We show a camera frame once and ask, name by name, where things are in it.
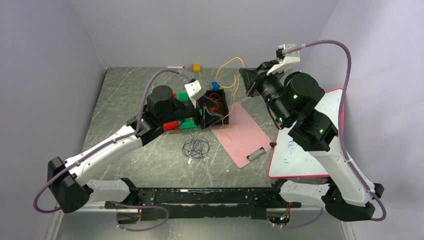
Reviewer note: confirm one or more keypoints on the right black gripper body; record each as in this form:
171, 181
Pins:
270, 89

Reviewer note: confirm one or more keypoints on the pink-framed whiteboard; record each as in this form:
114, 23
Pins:
288, 159

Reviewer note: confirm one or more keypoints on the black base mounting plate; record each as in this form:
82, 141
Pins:
193, 203

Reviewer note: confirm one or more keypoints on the aluminium rail frame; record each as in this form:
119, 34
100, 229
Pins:
99, 207

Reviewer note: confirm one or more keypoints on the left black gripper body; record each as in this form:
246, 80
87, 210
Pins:
186, 109

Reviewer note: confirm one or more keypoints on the red plastic bin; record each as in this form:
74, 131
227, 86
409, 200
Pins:
174, 125

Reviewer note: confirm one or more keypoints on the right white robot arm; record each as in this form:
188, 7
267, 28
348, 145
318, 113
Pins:
347, 195

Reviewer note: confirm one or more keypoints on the blue cube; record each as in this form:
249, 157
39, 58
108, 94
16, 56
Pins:
214, 85

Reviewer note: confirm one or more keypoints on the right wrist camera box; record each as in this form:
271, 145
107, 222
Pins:
285, 61

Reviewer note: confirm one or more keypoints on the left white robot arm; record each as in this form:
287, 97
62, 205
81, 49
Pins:
70, 181

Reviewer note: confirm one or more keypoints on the green plastic bin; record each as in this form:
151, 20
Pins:
189, 122

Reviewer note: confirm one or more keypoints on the black plastic bin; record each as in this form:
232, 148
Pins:
221, 105

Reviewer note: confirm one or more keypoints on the pink clipboard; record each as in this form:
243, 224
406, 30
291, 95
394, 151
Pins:
242, 137

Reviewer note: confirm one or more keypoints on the white marker pen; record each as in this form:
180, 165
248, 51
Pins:
175, 67

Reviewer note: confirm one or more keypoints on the yellow cube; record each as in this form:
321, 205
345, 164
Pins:
196, 68

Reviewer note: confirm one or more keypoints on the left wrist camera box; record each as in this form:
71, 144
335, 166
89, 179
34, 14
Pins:
194, 91

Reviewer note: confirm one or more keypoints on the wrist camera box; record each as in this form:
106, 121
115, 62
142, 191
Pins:
285, 61
194, 91

